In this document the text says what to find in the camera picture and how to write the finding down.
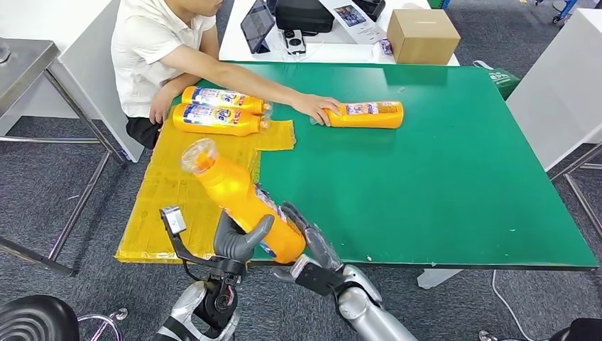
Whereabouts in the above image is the black carry case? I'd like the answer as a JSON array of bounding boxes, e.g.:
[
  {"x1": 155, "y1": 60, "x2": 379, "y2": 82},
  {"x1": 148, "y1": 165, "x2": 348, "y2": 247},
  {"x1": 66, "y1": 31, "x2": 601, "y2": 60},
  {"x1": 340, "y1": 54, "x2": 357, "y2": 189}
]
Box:
[{"x1": 275, "y1": 0, "x2": 336, "y2": 35}]

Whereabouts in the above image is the person's left hand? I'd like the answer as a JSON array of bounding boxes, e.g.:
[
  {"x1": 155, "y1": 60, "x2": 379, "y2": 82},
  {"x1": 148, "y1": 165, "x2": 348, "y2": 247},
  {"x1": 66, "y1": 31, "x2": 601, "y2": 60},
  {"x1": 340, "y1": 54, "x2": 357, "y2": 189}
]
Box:
[{"x1": 148, "y1": 87, "x2": 175, "y2": 126}]

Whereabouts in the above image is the person's right hand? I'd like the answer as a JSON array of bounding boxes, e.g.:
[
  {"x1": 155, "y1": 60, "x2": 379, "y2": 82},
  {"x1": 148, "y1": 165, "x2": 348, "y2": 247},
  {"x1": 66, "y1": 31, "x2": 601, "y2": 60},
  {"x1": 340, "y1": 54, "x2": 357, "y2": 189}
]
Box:
[{"x1": 291, "y1": 93, "x2": 344, "y2": 127}]

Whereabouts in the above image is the black flat case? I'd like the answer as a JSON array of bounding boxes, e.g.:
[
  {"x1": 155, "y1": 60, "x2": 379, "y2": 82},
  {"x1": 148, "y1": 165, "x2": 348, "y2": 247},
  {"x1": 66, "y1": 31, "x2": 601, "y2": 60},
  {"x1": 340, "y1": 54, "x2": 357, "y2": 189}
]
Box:
[{"x1": 351, "y1": 0, "x2": 387, "y2": 22}]

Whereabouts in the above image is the orange detergent bottle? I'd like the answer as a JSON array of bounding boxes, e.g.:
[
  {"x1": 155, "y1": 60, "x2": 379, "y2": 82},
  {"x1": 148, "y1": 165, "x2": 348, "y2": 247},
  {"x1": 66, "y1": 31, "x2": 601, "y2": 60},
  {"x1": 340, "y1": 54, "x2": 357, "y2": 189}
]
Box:
[
  {"x1": 172, "y1": 103, "x2": 271, "y2": 137},
  {"x1": 180, "y1": 137, "x2": 307, "y2": 264},
  {"x1": 180, "y1": 85, "x2": 274, "y2": 116},
  {"x1": 310, "y1": 101, "x2": 405, "y2": 130}
]

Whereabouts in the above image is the blue wheeled cart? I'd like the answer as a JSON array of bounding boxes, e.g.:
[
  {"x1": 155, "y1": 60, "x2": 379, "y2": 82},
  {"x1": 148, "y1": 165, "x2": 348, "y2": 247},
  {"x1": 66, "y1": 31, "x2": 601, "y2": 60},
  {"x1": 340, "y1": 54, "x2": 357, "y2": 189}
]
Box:
[{"x1": 533, "y1": 0, "x2": 581, "y2": 24}]

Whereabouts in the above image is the steel table leg frame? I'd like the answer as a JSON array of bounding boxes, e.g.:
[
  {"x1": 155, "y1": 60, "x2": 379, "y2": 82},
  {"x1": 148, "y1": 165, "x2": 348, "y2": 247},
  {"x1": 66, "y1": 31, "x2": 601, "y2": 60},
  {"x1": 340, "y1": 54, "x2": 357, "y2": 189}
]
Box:
[{"x1": 547, "y1": 143, "x2": 602, "y2": 237}]

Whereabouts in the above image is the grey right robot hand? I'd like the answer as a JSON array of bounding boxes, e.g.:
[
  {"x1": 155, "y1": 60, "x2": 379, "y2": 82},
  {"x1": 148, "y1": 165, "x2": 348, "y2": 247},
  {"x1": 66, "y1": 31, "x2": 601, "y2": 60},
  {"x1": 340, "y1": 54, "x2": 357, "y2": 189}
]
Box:
[{"x1": 271, "y1": 201, "x2": 344, "y2": 283}]

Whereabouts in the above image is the stainless steel table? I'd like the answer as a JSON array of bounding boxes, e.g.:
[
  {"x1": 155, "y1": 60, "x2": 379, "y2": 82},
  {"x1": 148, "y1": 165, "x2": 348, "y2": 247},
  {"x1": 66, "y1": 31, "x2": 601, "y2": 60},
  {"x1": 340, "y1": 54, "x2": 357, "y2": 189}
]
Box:
[{"x1": 0, "y1": 38, "x2": 127, "y2": 278}]

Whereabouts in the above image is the black tablet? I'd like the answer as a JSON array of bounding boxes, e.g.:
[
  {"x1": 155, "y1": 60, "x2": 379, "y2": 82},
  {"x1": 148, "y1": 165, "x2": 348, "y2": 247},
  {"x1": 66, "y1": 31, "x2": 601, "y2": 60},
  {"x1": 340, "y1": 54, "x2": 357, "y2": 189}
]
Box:
[{"x1": 240, "y1": 0, "x2": 276, "y2": 55}]

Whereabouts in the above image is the chrome stool base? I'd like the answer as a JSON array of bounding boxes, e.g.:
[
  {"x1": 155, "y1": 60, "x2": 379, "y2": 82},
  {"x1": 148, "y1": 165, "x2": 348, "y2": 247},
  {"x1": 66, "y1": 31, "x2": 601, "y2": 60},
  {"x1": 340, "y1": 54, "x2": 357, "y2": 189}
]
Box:
[{"x1": 77, "y1": 308, "x2": 128, "y2": 341}]

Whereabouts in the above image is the black round stool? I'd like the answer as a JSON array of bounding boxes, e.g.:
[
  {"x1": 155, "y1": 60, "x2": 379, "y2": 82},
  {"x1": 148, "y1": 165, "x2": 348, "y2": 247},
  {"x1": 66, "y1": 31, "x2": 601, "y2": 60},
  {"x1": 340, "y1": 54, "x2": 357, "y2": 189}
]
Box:
[
  {"x1": 0, "y1": 295, "x2": 81, "y2": 341},
  {"x1": 550, "y1": 318, "x2": 602, "y2": 341}
]

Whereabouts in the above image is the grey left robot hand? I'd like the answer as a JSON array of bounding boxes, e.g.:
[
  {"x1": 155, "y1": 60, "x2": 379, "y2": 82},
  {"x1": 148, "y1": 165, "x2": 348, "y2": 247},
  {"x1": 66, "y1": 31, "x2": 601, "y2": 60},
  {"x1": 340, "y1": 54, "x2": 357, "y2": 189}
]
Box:
[{"x1": 212, "y1": 210, "x2": 275, "y2": 264}]

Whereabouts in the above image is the printed paper leaflet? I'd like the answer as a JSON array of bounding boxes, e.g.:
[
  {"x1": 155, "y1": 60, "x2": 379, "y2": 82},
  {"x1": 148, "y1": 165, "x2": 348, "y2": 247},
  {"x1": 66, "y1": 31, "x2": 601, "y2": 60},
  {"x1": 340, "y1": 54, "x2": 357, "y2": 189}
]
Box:
[{"x1": 319, "y1": 0, "x2": 388, "y2": 45}]

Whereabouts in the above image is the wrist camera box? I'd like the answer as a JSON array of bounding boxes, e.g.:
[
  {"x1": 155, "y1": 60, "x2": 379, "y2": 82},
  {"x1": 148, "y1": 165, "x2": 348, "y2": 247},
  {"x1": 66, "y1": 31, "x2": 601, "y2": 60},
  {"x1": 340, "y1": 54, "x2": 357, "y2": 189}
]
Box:
[
  {"x1": 289, "y1": 254, "x2": 351, "y2": 298},
  {"x1": 158, "y1": 205, "x2": 222, "y2": 274}
]

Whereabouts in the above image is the person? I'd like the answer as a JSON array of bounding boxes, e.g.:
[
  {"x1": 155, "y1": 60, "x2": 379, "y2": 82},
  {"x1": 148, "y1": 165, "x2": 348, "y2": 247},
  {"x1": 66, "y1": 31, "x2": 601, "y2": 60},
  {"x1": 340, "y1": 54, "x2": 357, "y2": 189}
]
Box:
[{"x1": 110, "y1": 0, "x2": 344, "y2": 151}]

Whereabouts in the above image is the white table foot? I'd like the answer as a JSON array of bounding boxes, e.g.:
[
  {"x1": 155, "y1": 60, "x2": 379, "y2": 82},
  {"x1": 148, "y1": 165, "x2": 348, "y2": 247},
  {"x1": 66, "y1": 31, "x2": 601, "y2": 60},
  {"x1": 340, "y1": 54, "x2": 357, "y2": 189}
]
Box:
[{"x1": 416, "y1": 269, "x2": 463, "y2": 291}]

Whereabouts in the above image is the green bag with white handle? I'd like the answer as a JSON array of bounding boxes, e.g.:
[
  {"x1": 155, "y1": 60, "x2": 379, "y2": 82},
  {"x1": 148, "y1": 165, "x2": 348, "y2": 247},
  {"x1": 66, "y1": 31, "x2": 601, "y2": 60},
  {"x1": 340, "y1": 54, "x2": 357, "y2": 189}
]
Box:
[{"x1": 472, "y1": 60, "x2": 522, "y2": 101}]

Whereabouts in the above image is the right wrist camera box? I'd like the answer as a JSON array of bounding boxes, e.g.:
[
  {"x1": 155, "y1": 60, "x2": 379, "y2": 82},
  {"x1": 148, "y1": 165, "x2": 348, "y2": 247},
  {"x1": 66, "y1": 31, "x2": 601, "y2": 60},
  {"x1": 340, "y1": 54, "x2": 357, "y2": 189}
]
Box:
[{"x1": 289, "y1": 254, "x2": 351, "y2": 298}]

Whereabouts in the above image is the white floor cable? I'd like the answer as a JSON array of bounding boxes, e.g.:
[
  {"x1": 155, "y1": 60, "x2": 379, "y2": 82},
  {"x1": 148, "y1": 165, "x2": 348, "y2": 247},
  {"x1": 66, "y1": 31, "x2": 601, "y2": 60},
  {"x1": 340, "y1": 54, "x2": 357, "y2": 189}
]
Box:
[{"x1": 490, "y1": 270, "x2": 532, "y2": 341}]

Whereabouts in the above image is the white device with black lenses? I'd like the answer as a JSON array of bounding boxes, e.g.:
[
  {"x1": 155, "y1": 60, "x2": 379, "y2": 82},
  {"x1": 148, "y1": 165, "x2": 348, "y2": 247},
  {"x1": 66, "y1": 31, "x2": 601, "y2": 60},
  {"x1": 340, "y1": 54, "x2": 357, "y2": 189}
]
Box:
[{"x1": 283, "y1": 28, "x2": 307, "y2": 56}]

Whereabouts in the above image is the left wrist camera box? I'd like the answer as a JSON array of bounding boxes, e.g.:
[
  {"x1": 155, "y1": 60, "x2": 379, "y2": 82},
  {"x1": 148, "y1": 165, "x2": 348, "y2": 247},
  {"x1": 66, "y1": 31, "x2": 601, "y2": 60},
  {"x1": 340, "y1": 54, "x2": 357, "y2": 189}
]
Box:
[{"x1": 158, "y1": 205, "x2": 222, "y2": 274}]

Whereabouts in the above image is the brown cardboard box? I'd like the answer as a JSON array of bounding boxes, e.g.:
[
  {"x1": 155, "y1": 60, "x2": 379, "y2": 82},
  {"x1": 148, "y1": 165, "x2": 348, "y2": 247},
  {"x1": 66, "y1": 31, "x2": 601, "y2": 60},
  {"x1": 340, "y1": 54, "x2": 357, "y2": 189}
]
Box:
[{"x1": 386, "y1": 8, "x2": 462, "y2": 66}]

